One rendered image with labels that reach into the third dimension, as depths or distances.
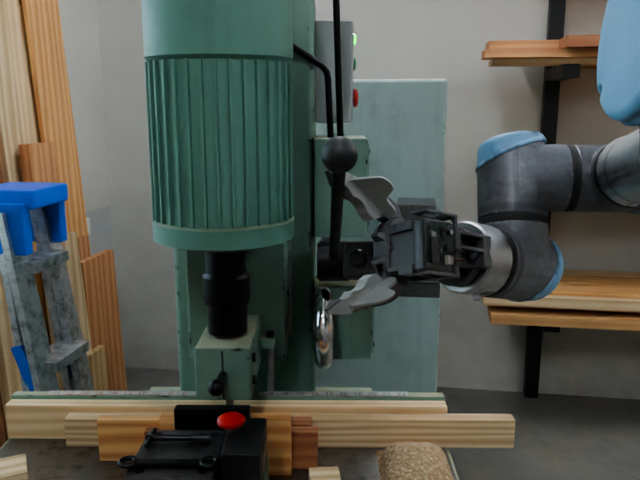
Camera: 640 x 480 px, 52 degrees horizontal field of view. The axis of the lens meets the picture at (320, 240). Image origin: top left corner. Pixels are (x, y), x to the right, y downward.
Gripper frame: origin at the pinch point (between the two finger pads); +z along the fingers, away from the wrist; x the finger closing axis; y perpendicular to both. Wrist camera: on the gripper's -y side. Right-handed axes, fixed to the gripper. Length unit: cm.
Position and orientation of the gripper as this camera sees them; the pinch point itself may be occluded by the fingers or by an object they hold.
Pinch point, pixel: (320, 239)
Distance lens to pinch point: 69.2
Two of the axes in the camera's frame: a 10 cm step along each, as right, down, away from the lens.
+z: -7.7, -1.2, -6.2
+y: 6.3, -1.4, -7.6
